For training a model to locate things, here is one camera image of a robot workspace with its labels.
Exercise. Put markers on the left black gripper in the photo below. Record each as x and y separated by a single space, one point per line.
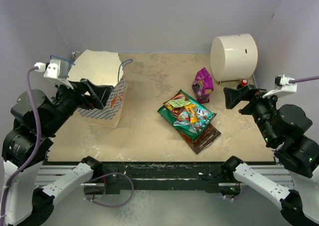
98 96

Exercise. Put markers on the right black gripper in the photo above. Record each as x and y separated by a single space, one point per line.
232 95

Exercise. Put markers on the blue checkered paper bag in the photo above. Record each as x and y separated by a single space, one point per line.
101 68

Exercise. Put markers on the purple snack bag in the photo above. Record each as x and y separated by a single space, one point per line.
202 86

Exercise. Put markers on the brown chocolate snack bag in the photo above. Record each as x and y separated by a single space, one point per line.
204 140

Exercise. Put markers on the teal mint candy bag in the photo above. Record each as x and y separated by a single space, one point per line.
204 117

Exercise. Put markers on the yellow M&M's packet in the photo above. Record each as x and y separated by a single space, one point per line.
191 109

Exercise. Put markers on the dark green snack bag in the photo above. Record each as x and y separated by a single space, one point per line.
166 114

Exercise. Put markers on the colourful candy bag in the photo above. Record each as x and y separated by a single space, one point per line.
175 111

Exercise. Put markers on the green snack pack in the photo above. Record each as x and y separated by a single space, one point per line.
178 103

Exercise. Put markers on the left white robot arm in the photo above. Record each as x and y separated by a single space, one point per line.
37 119

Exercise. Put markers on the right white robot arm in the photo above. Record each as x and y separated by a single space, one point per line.
283 129

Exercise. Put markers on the red black button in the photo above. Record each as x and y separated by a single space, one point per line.
243 83

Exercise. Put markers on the white cylindrical container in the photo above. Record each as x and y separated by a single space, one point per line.
233 57

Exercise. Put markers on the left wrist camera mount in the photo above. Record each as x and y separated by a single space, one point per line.
56 71

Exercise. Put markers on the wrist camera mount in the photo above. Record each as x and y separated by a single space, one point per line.
282 87
56 71

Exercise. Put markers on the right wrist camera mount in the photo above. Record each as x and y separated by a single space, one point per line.
282 87

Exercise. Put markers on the aluminium frame rail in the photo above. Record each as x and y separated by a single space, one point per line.
276 173

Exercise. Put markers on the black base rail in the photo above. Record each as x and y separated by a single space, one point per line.
209 177

